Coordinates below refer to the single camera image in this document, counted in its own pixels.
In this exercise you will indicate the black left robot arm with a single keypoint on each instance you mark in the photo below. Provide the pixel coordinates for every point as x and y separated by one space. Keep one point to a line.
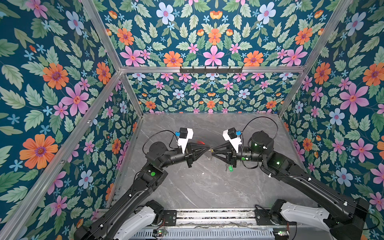
120 222

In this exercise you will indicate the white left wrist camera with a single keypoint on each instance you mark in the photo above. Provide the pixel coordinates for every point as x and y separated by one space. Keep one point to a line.
183 136

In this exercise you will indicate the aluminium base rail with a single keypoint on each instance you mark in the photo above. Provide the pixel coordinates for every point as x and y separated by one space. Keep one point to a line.
245 217

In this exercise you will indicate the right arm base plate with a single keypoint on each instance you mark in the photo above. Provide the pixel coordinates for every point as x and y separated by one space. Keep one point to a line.
265 218

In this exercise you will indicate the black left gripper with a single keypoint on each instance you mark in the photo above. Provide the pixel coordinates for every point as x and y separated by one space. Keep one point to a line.
194 151

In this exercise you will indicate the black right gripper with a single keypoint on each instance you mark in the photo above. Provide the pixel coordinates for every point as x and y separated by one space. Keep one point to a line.
231 156

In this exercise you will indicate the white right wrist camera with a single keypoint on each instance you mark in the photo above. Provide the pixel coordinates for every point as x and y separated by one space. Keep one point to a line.
234 137

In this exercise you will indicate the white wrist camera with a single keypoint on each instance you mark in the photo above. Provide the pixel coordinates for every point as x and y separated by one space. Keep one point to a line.
183 136
234 137

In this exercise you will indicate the white vented cable duct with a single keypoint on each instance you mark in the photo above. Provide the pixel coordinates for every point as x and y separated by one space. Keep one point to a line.
204 234

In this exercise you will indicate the aluminium frame bars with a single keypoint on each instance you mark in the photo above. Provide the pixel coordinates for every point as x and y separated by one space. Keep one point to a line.
59 58

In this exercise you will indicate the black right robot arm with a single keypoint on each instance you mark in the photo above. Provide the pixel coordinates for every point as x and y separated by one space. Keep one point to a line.
343 217

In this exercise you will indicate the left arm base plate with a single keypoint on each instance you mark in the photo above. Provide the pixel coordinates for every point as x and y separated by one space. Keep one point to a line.
164 218

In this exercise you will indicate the black wall hook rack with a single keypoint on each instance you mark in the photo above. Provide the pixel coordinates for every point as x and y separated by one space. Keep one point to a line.
211 70

